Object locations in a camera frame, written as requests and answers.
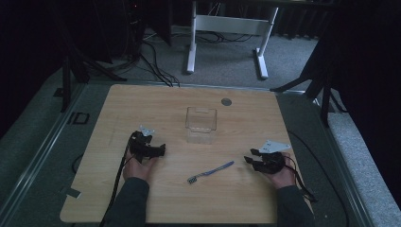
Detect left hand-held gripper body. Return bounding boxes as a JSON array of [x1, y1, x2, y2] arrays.
[[128, 125, 158, 164]]

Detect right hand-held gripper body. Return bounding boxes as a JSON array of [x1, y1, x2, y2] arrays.
[[257, 139, 292, 175]]

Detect blue toothbrush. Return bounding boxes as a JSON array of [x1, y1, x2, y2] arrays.
[[186, 160, 235, 184]]

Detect clear plastic container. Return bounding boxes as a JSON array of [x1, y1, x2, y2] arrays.
[[184, 106, 218, 146]]

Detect person's right hand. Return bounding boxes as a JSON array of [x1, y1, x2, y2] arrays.
[[266, 152, 298, 190]]

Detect person's left hand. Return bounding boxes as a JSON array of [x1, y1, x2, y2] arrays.
[[122, 153, 159, 183]]

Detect grey tape piece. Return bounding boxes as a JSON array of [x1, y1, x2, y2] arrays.
[[59, 186, 82, 200]]

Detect black tripod stand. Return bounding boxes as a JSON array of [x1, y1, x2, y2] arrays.
[[270, 37, 348, 128], [53, 46, 128, 114]]

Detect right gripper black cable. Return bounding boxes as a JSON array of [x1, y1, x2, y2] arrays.
[[283, 155, 319, 203]]

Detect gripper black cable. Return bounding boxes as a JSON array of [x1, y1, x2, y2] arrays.
[[98, 134, 140, 227], [283, 155, 319, 203]]

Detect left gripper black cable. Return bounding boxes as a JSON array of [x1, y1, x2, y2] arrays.
[[98, 134, 140, 227]]

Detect long black floor cable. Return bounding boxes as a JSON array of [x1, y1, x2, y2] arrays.
[[288, 130, 350, 227]]

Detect black rectangular floor bracket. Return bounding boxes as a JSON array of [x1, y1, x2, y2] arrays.
[[66, 111, 91, 126]]

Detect black cable bundle on carpet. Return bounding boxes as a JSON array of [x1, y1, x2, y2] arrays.
[[138, 29, 254, 88]]

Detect white desk frame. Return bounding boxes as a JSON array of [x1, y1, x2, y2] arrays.
[[185, 0, 280, 80]]

